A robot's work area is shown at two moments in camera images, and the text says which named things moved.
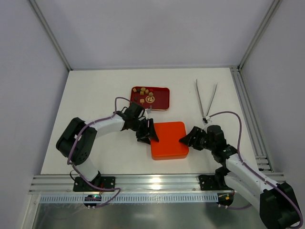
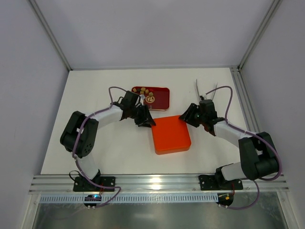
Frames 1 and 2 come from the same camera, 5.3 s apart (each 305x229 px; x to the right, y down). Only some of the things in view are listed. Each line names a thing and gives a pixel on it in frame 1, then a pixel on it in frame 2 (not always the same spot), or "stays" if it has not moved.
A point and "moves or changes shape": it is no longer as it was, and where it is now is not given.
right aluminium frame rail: (252, 124) stays
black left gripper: (146, 130) to (142, 116)
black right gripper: (196, 139) to (191, 117)
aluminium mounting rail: (125, 183) stays
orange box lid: (169, 146) moves or changes shape
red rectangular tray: (154, 98) stays
